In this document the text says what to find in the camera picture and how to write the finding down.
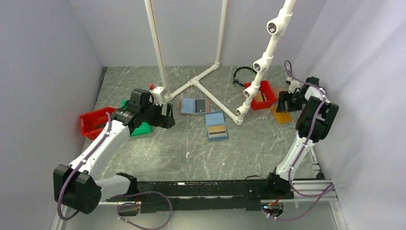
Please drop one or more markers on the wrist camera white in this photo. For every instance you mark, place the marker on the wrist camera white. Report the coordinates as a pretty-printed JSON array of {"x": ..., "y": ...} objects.
[
  {"x": 158, "y": 94},
  {"x": 293, "y": 84}
]

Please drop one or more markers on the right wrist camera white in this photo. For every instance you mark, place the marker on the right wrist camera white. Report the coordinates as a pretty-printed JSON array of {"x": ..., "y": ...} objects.
[{"x": 293, "y": 84}]

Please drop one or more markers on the green plastic bin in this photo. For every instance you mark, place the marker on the green plastic bin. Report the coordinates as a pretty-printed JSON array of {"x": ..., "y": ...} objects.
[{"x": 143, "y": 129}]

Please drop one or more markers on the white pvc camera mast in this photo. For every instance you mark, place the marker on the white pvc camera mast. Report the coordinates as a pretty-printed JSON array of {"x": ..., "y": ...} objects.
[{"x": 276, "y": 28}]

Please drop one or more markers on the white pvc pipe frame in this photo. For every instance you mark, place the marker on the white pvc pipe frame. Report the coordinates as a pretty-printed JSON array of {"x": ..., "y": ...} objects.
[{"x": 195, "y": 81}]

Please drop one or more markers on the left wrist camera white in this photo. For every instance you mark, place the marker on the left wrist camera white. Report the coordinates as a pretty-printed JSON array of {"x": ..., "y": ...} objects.
[{"x": 158, "y": 94}]

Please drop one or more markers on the orange card holder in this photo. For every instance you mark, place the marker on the orange card holder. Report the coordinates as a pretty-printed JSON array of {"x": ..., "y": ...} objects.
[{"x": 281, "y": 117}]

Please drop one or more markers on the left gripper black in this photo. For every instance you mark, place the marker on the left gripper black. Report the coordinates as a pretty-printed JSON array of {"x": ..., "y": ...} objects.
[{"x": 164, "y": 121}]

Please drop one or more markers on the right red plastic bin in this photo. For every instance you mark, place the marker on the right red plastic bin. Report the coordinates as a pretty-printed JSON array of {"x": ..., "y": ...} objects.
[{"x": 264, "y": 98}]

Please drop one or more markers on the red plastic bin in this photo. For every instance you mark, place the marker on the red plastic bin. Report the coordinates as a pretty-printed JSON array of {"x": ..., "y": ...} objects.
[
  {"x": 264, "y": 98},
  {"x": 93, "y": 123}
]

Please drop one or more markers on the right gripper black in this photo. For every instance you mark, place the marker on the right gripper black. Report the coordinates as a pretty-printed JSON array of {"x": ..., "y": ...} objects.
[{"x": 284, "y": 97}]

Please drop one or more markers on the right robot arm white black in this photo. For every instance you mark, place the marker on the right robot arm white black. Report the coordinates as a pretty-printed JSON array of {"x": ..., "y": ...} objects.
[{"x": 313, "y": 125}]

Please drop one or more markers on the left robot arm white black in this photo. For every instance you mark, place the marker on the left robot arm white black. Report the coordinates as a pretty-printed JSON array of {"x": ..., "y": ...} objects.
[{"x": 75, "y": 184}]

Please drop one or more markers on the blue open card holder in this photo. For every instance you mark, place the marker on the blue open card holder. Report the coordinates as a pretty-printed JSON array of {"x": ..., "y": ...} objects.
[{"x": 215, "y": 124}]

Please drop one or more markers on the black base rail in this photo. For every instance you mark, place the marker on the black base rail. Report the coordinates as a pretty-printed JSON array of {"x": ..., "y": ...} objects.
[{"x": 247, "y": 194}]

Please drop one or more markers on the brown flat card holder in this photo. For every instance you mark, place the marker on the brown flat card holder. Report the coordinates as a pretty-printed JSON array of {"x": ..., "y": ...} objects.
[{"x": 277, "y": 92}]

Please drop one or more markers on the left red plastic bin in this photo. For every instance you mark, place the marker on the left red plastic bin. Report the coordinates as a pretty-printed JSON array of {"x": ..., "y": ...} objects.
[{"x": 93, "y": 123}]

